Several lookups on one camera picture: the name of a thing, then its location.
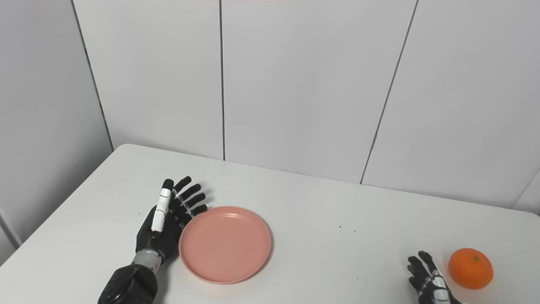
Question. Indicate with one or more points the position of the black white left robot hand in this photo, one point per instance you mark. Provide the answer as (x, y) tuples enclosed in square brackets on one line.
[(158, 236)]

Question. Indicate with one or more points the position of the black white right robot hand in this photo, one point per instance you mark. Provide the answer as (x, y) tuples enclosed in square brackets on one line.
[(432, 287)]

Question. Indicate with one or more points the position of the orange fruit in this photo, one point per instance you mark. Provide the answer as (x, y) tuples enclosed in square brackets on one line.
[(470, 269)]

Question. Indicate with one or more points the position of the pink round plate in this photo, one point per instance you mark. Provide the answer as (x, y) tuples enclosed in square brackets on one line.
[(225, 245)]

